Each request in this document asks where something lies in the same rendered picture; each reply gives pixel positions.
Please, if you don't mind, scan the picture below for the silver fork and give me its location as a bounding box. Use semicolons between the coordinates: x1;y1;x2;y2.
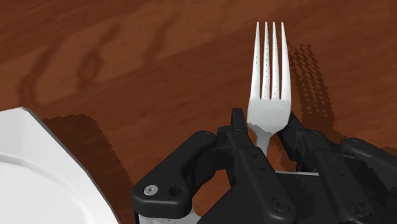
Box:
246;21;292;224

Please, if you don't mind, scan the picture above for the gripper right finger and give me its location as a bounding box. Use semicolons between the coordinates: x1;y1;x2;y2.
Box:
277;111;397;224

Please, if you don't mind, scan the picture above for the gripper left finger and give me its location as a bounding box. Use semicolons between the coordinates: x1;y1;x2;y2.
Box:
131;108;299;224

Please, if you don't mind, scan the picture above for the white plate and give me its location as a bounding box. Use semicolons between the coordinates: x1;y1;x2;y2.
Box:
0;106;121;224

